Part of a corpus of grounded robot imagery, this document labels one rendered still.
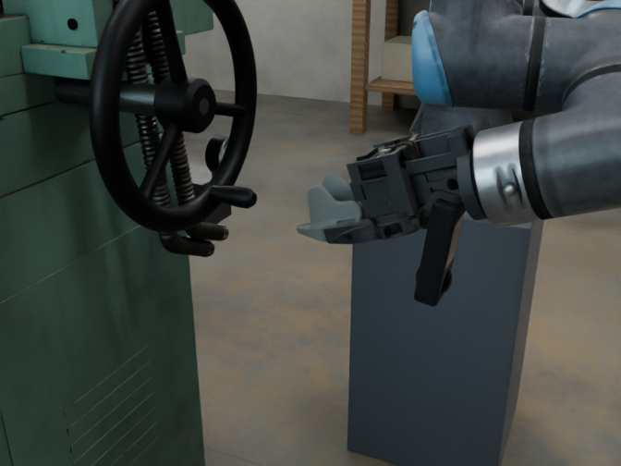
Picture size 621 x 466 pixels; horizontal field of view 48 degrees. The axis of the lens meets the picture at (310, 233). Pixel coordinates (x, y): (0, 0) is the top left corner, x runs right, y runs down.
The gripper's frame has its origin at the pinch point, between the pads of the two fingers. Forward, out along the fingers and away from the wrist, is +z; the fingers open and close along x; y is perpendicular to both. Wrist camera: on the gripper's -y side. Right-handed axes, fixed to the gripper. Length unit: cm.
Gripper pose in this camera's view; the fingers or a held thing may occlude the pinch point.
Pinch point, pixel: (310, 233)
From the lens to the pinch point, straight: 75.8
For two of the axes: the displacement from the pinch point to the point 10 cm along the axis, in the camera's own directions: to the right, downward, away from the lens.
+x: -4.5, 3.8, -8.1
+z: -8.4, 1.5, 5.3
